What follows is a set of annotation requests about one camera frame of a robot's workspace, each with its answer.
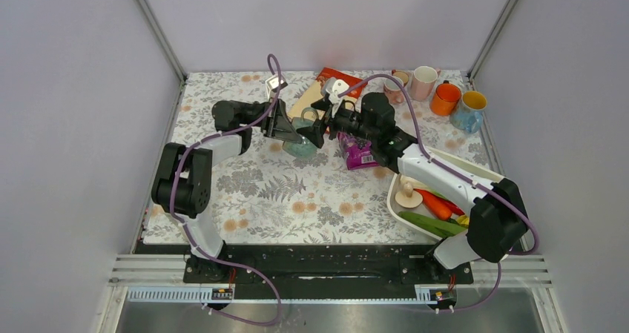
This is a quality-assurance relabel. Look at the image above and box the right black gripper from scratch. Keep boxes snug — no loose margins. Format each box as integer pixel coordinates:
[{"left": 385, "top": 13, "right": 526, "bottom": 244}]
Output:
[{"left": 297, "top": 97, "right": 377, "bottom": 150}]

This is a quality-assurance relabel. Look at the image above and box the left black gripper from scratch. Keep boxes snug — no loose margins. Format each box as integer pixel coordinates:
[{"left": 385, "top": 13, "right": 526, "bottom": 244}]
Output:
[{"left": 239, "top": 96, "right": 303, "bottom": 143}]

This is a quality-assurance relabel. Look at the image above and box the green round mug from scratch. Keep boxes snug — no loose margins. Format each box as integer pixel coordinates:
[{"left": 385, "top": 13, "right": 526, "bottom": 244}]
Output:
[{"left": 282, "top": 107, "right": 319, "bottom": 159}]

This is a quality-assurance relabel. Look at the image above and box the small salmon pink mug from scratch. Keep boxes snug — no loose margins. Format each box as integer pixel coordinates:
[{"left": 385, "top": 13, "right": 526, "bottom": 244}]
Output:
[{"left": 383, "top": 76, "right": 405, "bottom": 105}]

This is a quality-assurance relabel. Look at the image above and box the small orange red cup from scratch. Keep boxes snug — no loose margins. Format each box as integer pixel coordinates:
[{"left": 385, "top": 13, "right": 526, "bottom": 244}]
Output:
[{"left": 392, "top": 70, "right": 410, "bottom": 87}]

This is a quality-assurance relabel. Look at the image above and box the light pink mug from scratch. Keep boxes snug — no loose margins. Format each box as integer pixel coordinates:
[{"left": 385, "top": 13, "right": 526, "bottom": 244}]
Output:
[{"left": 409, "top": 66, "right": 441, "bottom": 101}]

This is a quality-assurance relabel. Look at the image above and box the orange mug black handle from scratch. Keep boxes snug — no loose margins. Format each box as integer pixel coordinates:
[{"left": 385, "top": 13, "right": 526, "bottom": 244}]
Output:
[{"left": 429, "top": 80, "right": 462, "bottom": 116}]

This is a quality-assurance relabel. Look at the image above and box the blue mug yellow inside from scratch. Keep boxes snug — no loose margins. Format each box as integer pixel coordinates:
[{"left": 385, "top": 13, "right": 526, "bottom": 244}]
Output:
[{"left": 449, "top": 90, "right": 487, "bottom": 133}]

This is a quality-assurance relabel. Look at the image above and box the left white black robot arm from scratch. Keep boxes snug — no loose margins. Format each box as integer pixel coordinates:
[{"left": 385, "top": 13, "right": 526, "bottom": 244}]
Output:
[{"left": 151, "top": 99, "right": 301, "bottom": 282}]

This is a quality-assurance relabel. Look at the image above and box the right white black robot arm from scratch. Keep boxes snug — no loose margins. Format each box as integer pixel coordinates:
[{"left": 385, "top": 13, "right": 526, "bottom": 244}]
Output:
[{"left": 299, "top": 93, "right": 533, "bottom": 283}]

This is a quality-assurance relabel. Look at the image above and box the orange cassava chips bag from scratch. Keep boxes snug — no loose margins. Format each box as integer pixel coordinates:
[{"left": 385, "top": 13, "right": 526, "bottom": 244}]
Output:
[{"left": 287, "top": 67, "right": 366, "bottom": 121}]

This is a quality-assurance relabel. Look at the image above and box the purple snack bag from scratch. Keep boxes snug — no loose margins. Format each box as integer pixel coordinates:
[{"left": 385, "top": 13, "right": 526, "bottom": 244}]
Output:
[{"left": 337, "top": 133, "right": 378, "bottom": 171}]

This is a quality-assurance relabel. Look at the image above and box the floral table cloth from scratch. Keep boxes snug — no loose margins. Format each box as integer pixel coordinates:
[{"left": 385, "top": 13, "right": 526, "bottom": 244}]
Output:
[{"left": 142, "top": 71, "right": 492, "bottom": 245}]

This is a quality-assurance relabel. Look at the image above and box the white oval vegetable basin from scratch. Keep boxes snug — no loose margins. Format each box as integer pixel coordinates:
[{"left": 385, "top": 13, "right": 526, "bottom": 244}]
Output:
[{"left": 387, "top": 147, "right": 528, "bottom": 269}]

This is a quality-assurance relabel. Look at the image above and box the toy mushroom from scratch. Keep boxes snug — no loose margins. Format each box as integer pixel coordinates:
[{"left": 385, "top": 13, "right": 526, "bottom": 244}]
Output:
[{"left": 395, "top": 182, "right": 424, "bottom": 208}]

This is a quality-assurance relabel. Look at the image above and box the toy carrot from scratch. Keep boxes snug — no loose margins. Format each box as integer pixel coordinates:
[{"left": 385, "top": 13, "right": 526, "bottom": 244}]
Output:
[{"left": 415, "top": 189, "right": 452, "bottom": 221}]

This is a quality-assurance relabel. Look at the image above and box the toy red chili pepper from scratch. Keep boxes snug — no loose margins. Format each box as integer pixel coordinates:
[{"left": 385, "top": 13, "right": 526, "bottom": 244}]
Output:
[{"left": 442, "top": 200, "right": 465, "bottom": 216}]

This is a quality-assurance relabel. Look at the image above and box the toy cucumber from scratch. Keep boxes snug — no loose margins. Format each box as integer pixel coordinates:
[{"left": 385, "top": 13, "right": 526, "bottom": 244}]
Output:
[{"left": 398, "top": 211, "right": 467, "bottom": 239}]

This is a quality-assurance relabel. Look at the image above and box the toy yellow napa cabbage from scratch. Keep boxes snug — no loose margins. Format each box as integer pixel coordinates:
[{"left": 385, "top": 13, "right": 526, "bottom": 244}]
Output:
[{"left": 456, "top": 215, "right": 470, "bottom": 228}]

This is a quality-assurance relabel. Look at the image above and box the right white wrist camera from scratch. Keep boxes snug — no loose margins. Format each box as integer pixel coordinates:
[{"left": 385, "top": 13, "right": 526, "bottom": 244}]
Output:
[{"left": 322, "top": 77, "right": 349, "bottom": 116}]

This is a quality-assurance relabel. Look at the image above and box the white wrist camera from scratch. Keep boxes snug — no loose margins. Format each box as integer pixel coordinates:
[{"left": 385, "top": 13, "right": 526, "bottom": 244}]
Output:
[
  {"left": 265, "top": 74, "right": 288, "bottom": 102},
  {"left": 322, "top": 77, "right": 349, "bottom": 116}
]

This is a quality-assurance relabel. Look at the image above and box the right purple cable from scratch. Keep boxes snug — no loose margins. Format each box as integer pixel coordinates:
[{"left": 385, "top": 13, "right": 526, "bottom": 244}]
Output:
[{"left": 339, "top": 73, "right": 541, "bottom": 315}]

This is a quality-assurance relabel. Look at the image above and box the purple cable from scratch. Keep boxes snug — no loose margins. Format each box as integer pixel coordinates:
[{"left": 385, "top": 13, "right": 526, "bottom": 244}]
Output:
[
  {"left": 168, "top": 53, "right": 284, "bottom": 328},
  {"left": 339, "top": 73, "right": 541, "bottom": 315}
]

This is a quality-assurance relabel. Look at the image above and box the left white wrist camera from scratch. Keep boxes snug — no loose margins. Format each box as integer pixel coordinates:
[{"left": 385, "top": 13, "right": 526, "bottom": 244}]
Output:
[{"left": 265, "top": 74, "right": 288, "bottom": 102}]

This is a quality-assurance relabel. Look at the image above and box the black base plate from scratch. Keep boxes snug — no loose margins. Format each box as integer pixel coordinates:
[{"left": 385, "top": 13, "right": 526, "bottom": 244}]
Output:
[{"left": 183, "top": 244, "right": 474, "bottom": 300}]

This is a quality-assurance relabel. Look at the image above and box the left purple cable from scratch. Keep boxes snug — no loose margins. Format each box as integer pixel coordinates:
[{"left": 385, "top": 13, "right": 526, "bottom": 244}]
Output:
[{"left": 168, "top": 53, "right": 284, "bottom": 328}]

